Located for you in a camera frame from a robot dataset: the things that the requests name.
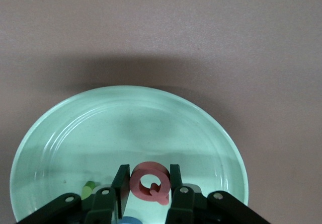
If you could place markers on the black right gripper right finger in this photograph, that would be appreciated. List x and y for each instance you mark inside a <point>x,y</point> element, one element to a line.
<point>176,183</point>

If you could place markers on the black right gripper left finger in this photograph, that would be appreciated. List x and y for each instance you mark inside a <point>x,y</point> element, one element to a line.
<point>123,181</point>

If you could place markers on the red letter Q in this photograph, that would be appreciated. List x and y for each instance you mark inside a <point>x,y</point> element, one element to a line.
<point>135,183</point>

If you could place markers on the green letter M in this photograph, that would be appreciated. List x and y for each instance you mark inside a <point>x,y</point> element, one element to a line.
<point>86,191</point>

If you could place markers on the blue letter G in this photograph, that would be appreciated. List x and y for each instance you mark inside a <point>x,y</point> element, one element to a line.
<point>129,221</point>

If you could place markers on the light green plate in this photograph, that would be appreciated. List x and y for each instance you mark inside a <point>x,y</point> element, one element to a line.
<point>125,133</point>

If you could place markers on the brown table mat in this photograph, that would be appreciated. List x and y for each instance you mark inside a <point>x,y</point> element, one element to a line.
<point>151,20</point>

